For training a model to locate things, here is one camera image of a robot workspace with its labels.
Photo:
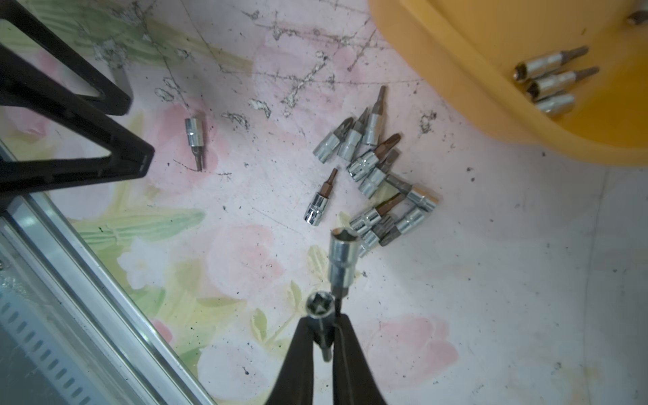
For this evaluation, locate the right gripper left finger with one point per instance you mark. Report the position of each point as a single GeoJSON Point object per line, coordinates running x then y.
{"type": "Point", "coordinates": [294, 385]}

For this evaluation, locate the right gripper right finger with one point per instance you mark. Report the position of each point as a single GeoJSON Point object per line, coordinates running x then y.
{"type": "Point", "coordinates": [353, 382]}

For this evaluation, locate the silver socket bit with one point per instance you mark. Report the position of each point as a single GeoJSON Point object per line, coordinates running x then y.
{"type": "Point", "coordinates": [321, 315]}

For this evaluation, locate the pile of silver bits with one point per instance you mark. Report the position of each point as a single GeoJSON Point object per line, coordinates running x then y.
{"type": "Point", "coordinates": [370, 161]}

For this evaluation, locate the yellow plastic storage box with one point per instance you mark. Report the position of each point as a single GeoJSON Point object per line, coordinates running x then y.
{"type": "Point", "coordinates": [467, 51]}

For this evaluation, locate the lone silver bit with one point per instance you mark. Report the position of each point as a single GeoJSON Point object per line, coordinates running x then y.
{"type": "Point", "coordinates": [195, 139]}

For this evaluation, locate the aluminium rail frame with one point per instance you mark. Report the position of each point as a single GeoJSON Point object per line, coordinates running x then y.
{"type": "Point", "coordinates": [45, 261]}

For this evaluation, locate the white slotted cable duct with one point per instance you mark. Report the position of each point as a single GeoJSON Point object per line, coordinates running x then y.
{"type": "Point", "coordinates": [40, 371]}

